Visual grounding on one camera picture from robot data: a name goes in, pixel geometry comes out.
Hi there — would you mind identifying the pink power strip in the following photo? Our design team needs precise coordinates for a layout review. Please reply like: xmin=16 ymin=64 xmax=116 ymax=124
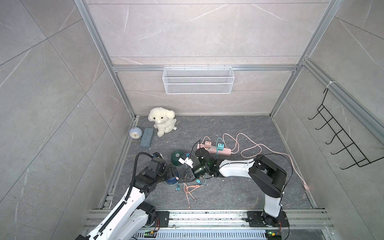
xmin=197 ymin=133 xmax=310 ymax=191

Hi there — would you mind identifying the pink charger plug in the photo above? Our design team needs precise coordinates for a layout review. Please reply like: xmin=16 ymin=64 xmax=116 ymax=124
xmin=205 ymin=141 xmax=212 ymax=149

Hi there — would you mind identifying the small globe ball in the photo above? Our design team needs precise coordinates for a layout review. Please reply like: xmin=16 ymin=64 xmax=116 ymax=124
xmin=129 ymin=127 xmax=143 ymax=139

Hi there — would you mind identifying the green meat grinder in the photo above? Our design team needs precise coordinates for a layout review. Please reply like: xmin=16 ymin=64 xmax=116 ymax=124
xmin=171 ymin=150 xmax=184 ymax=166

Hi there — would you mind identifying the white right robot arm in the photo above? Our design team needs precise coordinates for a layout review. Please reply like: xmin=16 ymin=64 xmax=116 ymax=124
xmin=176 ymin=148 xmax=289 ymax=227

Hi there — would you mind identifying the white wire mesh basket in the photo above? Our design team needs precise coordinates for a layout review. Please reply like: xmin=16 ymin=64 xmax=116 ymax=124
xmin=162 ymin=67 xmax=235 ymax=95

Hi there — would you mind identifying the grey blue sponge block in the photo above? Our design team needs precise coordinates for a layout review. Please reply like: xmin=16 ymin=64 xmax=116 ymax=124
xmin=140 ymin=128 xmax=155 ymax=149

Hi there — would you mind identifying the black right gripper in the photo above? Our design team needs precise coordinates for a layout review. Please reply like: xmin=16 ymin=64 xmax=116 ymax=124
xmin=177 ymin=164 xmax=209 ymax=183

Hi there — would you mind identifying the orange charging cable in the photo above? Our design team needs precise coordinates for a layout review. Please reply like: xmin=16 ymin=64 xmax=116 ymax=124
xmin=182 ymin=135 xmax=212 ymax=209

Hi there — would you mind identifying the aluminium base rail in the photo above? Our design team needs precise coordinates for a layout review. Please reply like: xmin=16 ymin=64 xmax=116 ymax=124
xmin=82 ymin=209 xmax=337 ymax=240

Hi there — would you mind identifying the blue meat grinder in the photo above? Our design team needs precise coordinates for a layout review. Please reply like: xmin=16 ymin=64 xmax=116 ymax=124
xmin=165 ymin=177 xmax=178 ymax=186

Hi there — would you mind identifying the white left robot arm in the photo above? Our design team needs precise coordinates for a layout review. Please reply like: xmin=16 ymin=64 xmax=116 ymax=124
xmin=76 ymin=152 xmax=177 ymax=240

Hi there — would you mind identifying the black wire hook rack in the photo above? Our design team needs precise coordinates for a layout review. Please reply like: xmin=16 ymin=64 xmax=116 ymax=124
xmin=308 ymin=88 xmax=384 ymax=170

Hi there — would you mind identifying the teal charger plug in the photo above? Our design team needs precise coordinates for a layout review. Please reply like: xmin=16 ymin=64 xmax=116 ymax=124
xmin=217 ymin=143 xmax=225 ymax=151

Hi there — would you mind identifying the white plush dog toy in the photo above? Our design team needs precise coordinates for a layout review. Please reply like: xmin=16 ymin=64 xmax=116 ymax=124
xmin=148 ymin=107 xmax=177 ymax=137

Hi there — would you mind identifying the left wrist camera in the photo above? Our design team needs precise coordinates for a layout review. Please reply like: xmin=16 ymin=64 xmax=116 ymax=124
xmin=152 ymin=152 xmax=164 ymax=161

